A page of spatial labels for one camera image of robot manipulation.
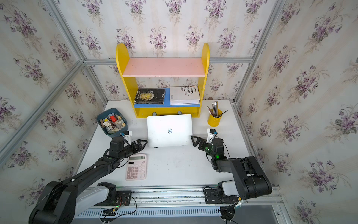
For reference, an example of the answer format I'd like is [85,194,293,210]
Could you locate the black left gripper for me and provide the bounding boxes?
[118,140,149,161]

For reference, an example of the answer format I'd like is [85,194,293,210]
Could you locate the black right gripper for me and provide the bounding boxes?
[191,135,216,160]

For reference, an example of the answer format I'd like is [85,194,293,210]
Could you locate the silver laptop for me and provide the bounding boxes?
[147,114,193,148]

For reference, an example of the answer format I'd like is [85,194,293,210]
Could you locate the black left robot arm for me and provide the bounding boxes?
[29,136,148,224]

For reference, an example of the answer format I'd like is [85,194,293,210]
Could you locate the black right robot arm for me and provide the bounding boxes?
[191,136,272,203]

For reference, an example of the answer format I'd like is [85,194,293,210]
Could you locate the pink calculator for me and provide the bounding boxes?
[125,154,147,181]

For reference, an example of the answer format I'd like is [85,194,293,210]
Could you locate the yellow pencil cup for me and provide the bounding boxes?
[208,113,221,127]

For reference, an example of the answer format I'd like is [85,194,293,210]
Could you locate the teal bin of blocks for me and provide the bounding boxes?
[97,108,128,138]

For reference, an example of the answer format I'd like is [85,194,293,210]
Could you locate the white paperback book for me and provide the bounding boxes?
[169,86,200,105]

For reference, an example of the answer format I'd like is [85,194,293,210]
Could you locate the black book gold emblem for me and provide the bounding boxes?
[134,88,166,105]

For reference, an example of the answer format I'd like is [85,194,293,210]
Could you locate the yellow pink blue shelf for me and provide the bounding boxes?
[115,43,210,119]

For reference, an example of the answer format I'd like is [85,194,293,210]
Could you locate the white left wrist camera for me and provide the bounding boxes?
[121,131,132,145]

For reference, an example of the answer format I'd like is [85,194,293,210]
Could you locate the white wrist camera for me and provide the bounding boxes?
[206,128,218,143]
[121,131,132,145]

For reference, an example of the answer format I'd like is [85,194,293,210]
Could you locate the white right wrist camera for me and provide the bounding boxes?
[206,128,218,143]

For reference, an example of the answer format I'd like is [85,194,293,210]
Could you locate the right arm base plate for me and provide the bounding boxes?
[203,186,242,206]

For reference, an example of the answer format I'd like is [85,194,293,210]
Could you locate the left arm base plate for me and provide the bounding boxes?
[104,190,132,207]

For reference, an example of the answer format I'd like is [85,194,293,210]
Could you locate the aluminium mounting rail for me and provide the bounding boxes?
[74,186,292,224]

